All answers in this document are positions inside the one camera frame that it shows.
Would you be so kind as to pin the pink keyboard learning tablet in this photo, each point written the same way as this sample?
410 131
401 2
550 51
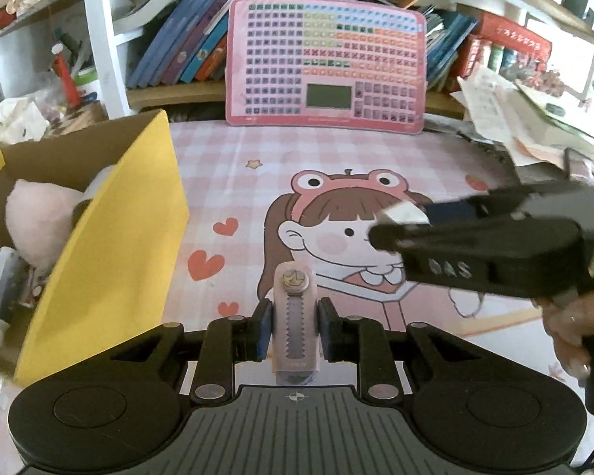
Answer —
325 63

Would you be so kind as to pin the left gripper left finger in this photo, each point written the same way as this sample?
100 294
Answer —
216 350

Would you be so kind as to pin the stack of papers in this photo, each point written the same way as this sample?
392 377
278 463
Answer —
500 111

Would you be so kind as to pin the pink plush toy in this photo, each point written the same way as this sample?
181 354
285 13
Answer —
38 218

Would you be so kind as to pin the yellow cardboard box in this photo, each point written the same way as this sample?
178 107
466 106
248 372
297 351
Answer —
113 276

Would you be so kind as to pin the red marker pen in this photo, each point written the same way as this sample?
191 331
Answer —
60 68

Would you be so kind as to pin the row of blue books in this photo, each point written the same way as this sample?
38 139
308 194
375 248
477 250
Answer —
183 42

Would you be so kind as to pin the white printed bottle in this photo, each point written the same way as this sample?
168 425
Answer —
12 278

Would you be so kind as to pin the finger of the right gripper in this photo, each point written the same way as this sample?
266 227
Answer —
498 236
498 202

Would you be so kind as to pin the clear tape roll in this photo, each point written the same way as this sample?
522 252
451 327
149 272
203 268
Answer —
90 193

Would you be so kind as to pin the tissue pack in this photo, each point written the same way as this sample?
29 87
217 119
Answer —
21 121

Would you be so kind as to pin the wooden chessboard box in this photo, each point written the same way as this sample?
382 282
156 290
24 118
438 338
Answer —
77 119

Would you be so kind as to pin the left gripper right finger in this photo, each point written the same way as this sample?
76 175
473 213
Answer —
375 352

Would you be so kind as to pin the white wall charger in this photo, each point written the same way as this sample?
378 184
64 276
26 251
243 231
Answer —
403 213

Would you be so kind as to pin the person's right hand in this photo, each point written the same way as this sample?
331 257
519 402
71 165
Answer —
568 328

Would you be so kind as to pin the pink toy comb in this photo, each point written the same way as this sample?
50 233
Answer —
294 340

